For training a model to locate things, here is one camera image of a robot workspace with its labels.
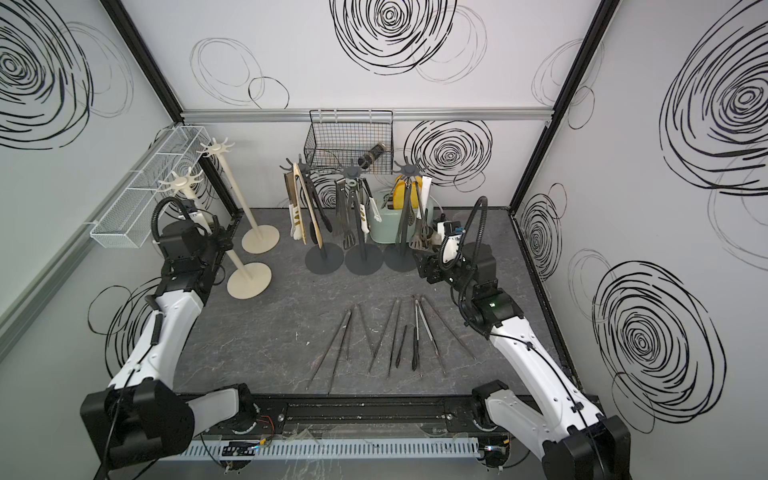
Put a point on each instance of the dark bottle in basket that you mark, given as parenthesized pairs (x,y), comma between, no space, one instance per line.
(369,157)

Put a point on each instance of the white wire wall basket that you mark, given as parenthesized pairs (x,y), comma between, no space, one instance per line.
(126,223)

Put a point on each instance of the white handled slim tongs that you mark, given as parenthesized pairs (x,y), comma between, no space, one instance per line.
(423,303)

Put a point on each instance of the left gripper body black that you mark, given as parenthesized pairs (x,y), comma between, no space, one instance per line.
(218,242)

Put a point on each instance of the beige plastic tongs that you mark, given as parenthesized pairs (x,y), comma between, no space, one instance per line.
(303,192)

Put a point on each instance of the steel slotted tongs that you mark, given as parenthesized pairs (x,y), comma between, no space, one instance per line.
(359,207)

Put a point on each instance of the black wire wall basket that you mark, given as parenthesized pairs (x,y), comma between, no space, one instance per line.
(338,138)

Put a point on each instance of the grey utensil rack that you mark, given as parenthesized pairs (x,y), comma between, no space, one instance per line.
(318,261)
(398,257)
(361,259)

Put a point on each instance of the plain steel serving tongs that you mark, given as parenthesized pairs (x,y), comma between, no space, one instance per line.
(406,213)

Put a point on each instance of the mint green toaster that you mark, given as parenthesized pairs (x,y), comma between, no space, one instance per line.
(386,231)

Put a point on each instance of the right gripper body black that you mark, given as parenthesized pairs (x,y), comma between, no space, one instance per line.
(439,271)

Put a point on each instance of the grey slotted cable duct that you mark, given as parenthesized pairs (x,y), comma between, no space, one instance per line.
(333,449)

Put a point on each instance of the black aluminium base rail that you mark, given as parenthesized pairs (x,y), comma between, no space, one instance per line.
(281,414)

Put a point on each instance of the black tweezer tongs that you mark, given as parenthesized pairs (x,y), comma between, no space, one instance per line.
(408,336)

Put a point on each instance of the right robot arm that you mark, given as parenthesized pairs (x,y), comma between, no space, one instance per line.
(561,427)

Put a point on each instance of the glass sugar jar black lid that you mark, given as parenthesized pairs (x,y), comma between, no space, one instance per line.
(438,232)

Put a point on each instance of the cream utensil rack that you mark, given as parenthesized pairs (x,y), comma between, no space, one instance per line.
(260,238)
(249,280)

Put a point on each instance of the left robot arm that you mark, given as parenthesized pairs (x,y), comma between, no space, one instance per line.
(139,418)

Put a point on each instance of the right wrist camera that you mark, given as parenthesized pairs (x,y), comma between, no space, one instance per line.
(454,233)

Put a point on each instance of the large steel tongs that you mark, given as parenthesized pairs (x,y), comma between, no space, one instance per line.
(342,210)

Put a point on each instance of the black steel tongs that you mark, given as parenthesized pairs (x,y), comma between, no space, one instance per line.
(319,205)

